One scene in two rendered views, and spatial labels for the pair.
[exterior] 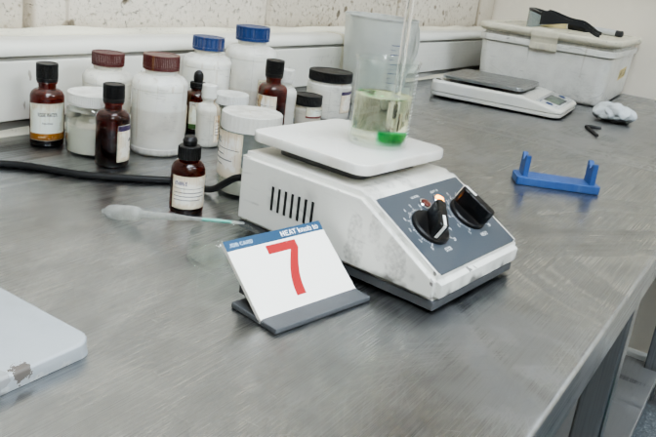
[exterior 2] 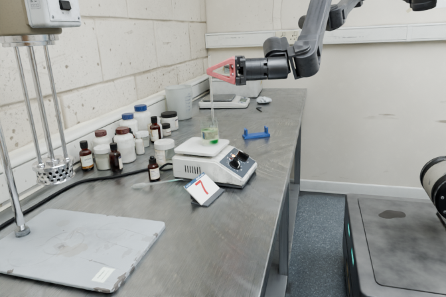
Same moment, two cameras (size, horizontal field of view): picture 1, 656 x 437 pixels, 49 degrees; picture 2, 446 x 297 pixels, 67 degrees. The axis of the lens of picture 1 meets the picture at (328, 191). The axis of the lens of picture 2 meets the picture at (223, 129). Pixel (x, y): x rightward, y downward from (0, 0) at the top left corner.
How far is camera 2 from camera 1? 0.35 m
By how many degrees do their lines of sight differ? 14
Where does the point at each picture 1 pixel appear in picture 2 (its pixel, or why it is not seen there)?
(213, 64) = (132, 123)
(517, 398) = (273, 203)
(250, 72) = (143, 122)
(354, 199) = (212, 163)
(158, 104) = (126, 145)
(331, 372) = (227, 211)
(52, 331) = (154, 223)
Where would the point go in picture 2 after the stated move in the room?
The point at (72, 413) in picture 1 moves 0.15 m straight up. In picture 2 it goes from (174, 240) to (167, 168)
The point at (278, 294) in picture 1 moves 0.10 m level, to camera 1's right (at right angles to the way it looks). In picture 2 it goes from (202, 195) to (243, 189)
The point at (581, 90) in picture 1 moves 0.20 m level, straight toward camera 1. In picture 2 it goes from (249, 93) to (251, 99)
